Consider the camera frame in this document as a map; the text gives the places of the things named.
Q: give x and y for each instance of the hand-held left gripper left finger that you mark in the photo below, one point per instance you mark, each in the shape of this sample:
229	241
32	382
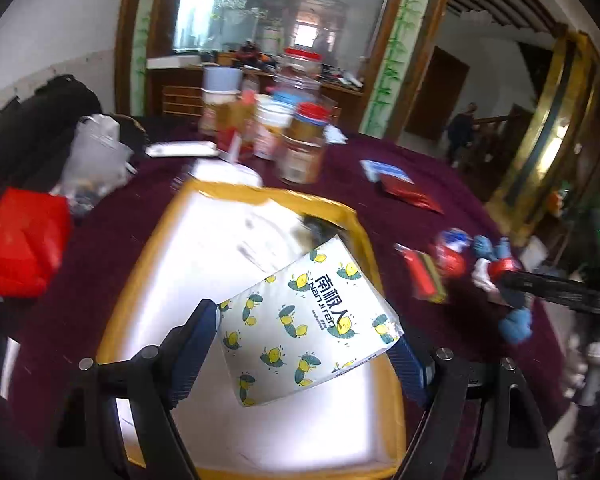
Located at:
195	350

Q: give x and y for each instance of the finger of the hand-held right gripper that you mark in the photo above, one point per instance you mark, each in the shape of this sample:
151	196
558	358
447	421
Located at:
555	288

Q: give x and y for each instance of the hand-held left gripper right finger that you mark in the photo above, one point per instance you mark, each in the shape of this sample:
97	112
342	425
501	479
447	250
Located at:
408	369

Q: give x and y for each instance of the blue red robot toy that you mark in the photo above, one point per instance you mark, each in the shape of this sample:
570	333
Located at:
485	255

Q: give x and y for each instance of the yellow rimmed tray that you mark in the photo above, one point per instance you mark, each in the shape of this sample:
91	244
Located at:
205	260

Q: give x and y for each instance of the lemon print tissue pack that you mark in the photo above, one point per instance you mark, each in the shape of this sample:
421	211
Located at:
305	320

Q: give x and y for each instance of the person's right forearm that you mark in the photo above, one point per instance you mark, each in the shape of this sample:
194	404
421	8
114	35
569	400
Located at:
597	365

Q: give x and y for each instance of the small red packet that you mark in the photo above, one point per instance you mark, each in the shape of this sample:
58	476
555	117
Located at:
422	275

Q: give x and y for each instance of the golden pillar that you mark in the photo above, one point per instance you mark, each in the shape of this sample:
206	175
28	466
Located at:
545	150

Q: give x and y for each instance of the red foil packet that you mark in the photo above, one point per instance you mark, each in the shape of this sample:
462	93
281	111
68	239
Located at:
410	193

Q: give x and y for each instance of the white plastic packet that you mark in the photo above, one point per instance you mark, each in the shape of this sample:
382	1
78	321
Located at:
230	175

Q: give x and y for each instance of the white flat box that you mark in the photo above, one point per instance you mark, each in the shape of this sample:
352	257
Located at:
180	149

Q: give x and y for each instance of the red box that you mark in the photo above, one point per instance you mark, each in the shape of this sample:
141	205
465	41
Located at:
25	240

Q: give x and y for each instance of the blue white packet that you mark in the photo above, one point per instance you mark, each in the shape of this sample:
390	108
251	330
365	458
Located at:
380	167

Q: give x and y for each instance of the clear plastic bag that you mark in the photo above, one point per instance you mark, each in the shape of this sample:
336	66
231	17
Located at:
95	155

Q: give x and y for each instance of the amber jar with red lid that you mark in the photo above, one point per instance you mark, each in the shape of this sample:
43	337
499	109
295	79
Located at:
300	155

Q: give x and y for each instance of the dark wooden door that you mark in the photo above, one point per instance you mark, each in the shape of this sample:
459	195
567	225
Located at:
437	95

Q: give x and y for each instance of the white tub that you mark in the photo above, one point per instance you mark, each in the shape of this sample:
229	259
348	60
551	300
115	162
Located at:
270	130

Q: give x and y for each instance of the small white sachet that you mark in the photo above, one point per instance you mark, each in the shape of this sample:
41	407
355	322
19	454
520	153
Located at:
335	134

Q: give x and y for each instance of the wooden cabinet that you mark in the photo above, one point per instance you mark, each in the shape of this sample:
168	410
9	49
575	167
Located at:
180	100

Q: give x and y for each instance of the blue lidded cup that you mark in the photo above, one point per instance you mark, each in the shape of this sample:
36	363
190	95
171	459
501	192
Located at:
220	80

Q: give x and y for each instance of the clear jar with red lid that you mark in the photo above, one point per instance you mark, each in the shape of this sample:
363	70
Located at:
300	75

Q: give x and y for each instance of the wooden framed mirror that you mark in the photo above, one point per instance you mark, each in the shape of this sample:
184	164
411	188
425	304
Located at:
240	0

